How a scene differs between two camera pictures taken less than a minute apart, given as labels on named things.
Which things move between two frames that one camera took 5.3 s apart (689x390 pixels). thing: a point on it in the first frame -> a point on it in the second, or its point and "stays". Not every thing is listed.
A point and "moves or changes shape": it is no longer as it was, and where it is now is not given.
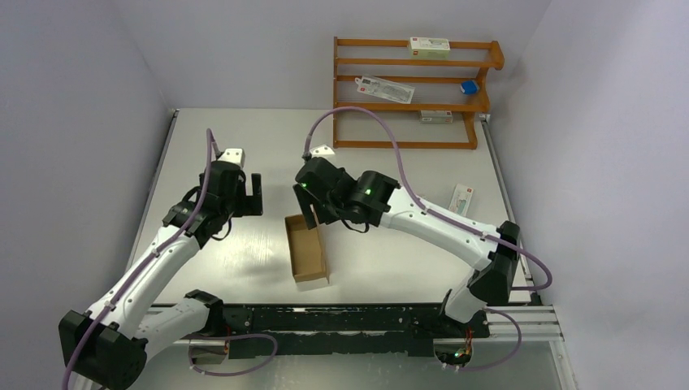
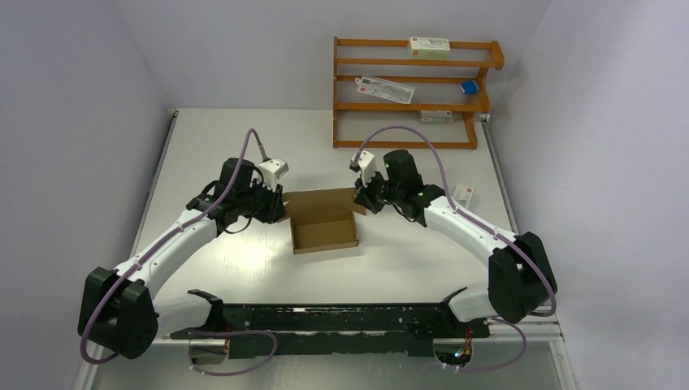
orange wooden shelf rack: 410,95 stays
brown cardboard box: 307,250 moves or changes shape
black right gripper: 305,201 -> 364,197
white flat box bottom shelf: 436,117 stays
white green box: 461,200 stays
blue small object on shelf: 470,87 stays
